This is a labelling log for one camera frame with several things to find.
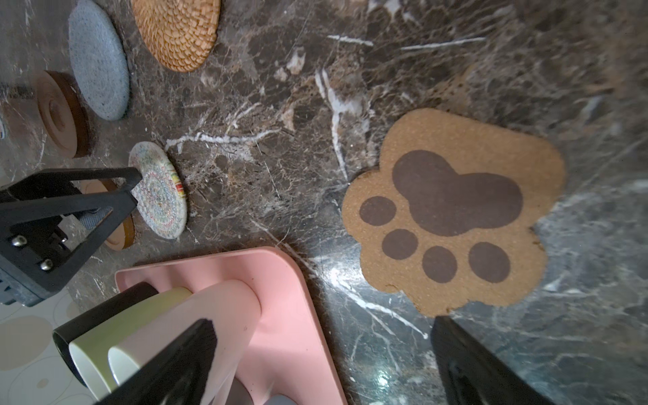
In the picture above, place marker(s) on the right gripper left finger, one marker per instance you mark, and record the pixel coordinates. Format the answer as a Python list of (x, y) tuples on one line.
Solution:
[(176, 375)]

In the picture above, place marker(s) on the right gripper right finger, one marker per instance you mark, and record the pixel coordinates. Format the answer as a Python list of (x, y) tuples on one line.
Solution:
[(471, 374)]

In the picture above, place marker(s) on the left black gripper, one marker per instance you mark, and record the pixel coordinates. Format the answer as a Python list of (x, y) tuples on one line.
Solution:
[(34, 257)]

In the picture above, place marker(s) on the light brown wooden coaster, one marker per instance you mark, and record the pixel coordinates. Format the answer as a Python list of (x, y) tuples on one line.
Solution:
[(123, 236)]

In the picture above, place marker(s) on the dark brown wooden coaster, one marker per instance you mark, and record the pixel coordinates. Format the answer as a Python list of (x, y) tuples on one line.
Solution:
[(62, 114)]

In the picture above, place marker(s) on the white woven round coaster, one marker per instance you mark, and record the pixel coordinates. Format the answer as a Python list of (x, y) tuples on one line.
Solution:
[(162, 201)]

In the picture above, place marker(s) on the cork paw print coaster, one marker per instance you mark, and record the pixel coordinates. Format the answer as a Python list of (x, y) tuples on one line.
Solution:
[(447, 217)]

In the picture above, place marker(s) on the grey felt round coaster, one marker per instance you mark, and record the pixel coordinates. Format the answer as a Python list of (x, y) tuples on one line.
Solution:
[(98, 61)]

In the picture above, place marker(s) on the woven rattan round coaster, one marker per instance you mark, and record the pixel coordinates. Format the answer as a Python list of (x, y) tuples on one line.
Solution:
[(179, 34)]

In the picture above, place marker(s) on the pink rectangular tray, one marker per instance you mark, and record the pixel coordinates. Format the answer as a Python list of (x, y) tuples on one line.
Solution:
[(269, 336)]

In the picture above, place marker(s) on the black mug rear left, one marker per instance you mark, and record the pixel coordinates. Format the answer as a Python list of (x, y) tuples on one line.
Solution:
[(68, 332)]

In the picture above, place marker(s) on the green handled white mug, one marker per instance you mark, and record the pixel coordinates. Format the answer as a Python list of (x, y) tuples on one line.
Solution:
[(90, 351)]

